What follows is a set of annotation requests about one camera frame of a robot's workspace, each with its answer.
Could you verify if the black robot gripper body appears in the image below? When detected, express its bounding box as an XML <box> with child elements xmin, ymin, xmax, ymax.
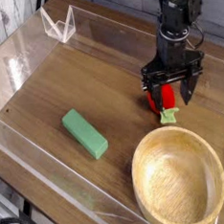
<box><xmin>141</xmin><ymin>29</ymin><xmax>204</xmax><ymax>91</ymax></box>

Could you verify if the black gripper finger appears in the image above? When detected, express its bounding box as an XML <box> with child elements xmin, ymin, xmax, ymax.
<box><xmin>150</xmin><ymin>85</ymin><xmax>164</xmax><ymax>112</ymax></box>
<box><xmin>180</xmin><ymin>75</ymin><xmax>199</xmax><ymax>104</ymax></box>

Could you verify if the red plush strawberry toy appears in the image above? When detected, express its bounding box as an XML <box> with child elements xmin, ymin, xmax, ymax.
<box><xmin>147</xmin><ymin>84</ymin><xmax>179</xmax><ymax>124</ymax></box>

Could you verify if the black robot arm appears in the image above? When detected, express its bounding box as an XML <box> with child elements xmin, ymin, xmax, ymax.
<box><xmin>141</xmin><ymin>0</ymin><xmax>204</xmax><ymax>112</ymax></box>

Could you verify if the green rectangular block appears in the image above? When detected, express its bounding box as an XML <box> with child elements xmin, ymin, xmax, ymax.
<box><xmin>62</xmin><ymin>109</ymin><xmax>108</xmax><ymax>160</ymax></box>

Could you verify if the wooden bowl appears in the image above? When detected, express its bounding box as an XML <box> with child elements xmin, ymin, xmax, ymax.
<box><xmin>131</xmin><ymin>126</ymin><xmax>224</xmax><ymax>224</ymax></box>

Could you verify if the clear acrylic table enclosure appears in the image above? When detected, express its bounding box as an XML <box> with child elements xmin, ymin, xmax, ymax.
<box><xmin>0</xmin><ymin>0</ymin><xmax>224</xmax><ymax>224</ymax></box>

